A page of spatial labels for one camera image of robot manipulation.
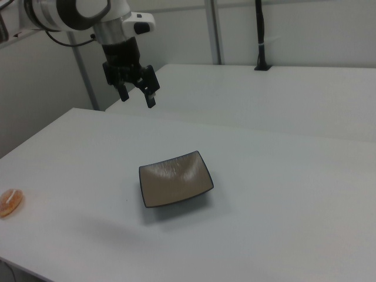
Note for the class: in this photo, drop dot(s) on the grey partition post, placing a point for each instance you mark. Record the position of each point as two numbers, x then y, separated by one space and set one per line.
214 29
85 76

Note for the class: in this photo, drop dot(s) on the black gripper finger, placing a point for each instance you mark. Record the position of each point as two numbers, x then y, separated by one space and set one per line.
150 88
124 93

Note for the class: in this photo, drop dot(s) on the orange glazed donut bread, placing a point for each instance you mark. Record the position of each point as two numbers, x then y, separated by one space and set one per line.
11 202

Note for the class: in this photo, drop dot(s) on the black pole with base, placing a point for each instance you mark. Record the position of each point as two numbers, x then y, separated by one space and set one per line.
261 29

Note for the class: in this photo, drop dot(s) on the square brown ceramic plate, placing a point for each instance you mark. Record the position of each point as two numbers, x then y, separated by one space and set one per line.
173 182

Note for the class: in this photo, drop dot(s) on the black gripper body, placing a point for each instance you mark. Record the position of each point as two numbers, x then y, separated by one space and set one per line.
122 58

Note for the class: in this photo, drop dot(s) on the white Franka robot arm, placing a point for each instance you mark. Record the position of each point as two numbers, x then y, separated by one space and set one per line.
44 14

